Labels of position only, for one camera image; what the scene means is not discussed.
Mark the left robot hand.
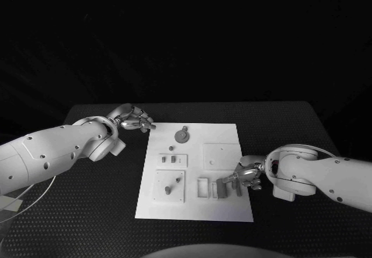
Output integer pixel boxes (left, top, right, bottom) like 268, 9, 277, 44
106, 103, 157, 133

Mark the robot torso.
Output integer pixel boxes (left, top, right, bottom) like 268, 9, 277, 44
141, 243, 292, 258

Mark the gear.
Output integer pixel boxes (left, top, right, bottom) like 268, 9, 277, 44
173, 130, 192, 145

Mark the white cable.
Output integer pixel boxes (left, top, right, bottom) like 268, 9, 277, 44
0, 175, 57, 224
272, 144, 339, 160

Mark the white task board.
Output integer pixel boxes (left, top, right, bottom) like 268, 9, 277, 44
134, 122, 254, 223

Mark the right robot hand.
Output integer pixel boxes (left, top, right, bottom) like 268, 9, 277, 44
220, 155, 267, 191

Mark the rectangular block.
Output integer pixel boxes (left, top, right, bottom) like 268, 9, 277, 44
215, 178, 228, 199

